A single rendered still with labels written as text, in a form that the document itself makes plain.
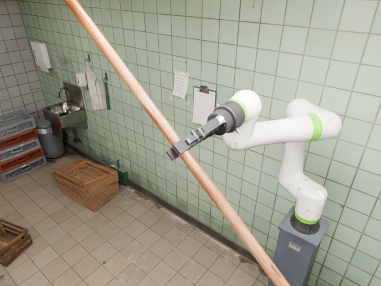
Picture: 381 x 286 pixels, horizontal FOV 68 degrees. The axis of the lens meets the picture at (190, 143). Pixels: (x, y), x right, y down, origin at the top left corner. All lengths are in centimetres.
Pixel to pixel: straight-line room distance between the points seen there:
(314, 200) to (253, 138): 57
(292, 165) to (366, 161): 58
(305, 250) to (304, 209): 24
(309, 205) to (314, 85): 75
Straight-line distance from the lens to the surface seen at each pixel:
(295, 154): 150
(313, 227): 163
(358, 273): 253
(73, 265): 310
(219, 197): 73
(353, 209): 218
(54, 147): 463
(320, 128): 123
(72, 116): 387
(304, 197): 150
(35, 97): 493
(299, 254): 171
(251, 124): 99
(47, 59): 426
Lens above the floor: 233
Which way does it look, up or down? 30 degrees down
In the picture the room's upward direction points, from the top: straight up
